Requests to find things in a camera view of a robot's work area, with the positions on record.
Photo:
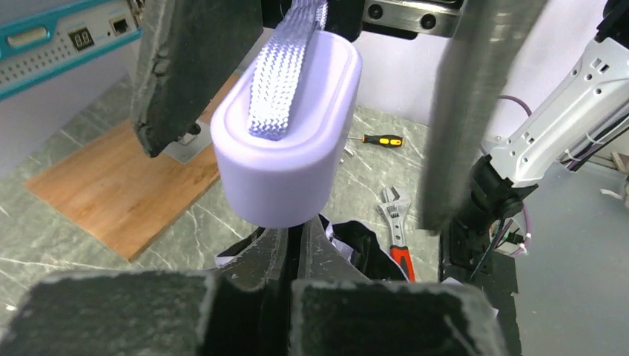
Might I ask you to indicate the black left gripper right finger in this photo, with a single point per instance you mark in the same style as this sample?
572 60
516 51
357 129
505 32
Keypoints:
350 298

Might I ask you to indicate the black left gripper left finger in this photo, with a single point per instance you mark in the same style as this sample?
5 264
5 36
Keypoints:
113 314

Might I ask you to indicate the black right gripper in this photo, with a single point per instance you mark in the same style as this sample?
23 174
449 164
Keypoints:
471 75

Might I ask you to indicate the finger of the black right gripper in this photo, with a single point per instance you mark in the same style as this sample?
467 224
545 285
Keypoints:
187 51

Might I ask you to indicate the lilac folding umbrella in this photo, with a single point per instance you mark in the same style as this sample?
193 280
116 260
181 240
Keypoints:
290 137

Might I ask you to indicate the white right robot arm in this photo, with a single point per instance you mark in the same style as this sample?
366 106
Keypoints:
595 91

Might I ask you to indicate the black yellow screwdriver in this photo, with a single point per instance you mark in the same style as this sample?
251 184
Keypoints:
385 140

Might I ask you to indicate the wooden base board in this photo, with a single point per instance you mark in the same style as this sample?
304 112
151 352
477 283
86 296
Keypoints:
124 199

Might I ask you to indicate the grey metal stand bracket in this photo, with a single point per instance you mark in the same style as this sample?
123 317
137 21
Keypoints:
189 146

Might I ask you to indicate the red handled adjustable wrench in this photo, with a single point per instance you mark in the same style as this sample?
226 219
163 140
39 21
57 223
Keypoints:
394 208

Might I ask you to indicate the teal network switch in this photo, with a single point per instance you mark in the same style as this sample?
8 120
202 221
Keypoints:
41 39

